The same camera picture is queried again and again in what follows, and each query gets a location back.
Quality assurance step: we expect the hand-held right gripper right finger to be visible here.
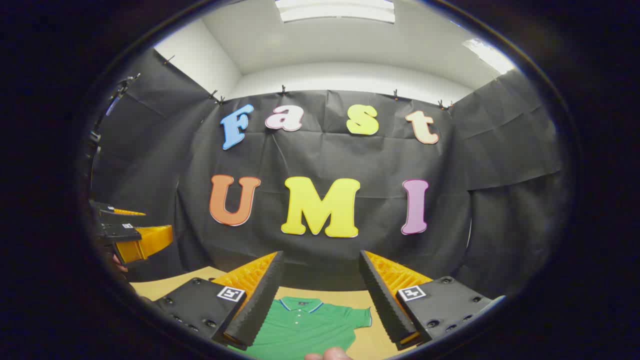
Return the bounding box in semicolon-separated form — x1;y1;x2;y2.
359;250;506;351

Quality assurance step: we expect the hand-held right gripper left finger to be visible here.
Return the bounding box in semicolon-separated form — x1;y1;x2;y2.
150;251;285;351

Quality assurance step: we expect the green T-shirt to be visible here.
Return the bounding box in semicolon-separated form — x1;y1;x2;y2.
230;296;373;360

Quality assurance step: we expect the black backdrop cloth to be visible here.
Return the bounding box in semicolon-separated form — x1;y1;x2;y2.
90;47;568;301

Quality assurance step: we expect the row of black backdrop clips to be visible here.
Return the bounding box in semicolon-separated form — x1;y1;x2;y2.
162;55;453;111

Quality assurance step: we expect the long ceiling light panel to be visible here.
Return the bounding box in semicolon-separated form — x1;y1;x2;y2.
275;0;396;24
462;39;516;75

